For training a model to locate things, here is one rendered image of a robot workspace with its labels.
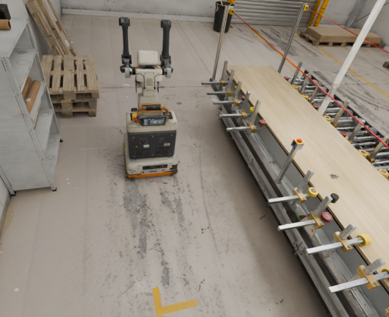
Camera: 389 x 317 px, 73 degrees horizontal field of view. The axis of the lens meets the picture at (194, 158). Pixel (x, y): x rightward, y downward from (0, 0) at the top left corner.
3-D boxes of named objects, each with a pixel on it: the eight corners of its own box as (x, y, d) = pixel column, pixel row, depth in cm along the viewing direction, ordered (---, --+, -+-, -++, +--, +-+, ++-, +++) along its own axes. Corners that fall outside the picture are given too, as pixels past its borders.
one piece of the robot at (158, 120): (169, 127, 289) (172, 117, 268) (136, 129, 280) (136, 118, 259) (167, 118, 293) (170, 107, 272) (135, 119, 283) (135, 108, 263)
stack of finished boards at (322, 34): (379, 43, 852) (383, 37, 840) (319, 41, 781) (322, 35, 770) (362, 34, 903) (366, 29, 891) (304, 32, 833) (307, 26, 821)
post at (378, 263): (340, 293, 188) (382, 263, 155) (338, 288, 190) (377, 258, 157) (345, 292, 189) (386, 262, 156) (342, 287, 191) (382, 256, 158)
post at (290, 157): (276, 183, 253) (294, 149, 222) (274, 180, 256) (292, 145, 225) (281, 183, 254) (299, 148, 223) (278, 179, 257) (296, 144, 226)
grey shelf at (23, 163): (11, 195, 285) (-69, 56, 179) (26, 142, 346) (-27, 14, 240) (56, 190, 298) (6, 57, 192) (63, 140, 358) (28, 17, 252)
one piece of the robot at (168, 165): (172, 168, 321) (172, 163, 315) (137, 171, 310) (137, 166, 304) (171, 166, 323) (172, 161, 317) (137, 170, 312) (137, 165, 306)
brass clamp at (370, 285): (368, 290, 164) (372, 287, 161) (354, 269, 173) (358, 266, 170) (376, 288, 166) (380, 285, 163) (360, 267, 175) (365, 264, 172)
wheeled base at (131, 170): (177, 175, 334) (179, 161, 317) (126, 180, 317) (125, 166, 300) (168, 141, 380) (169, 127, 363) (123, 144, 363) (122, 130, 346)
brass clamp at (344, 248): (342, 253, 181) (346, 250, 178) (330, 236, 190) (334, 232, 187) (349, 251, 183) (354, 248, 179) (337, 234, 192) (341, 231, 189)
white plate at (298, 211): (310, 238, 213) (315, 231, 206) (294, 211, 230) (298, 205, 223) (311, 238, 213) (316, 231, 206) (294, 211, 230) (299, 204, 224)
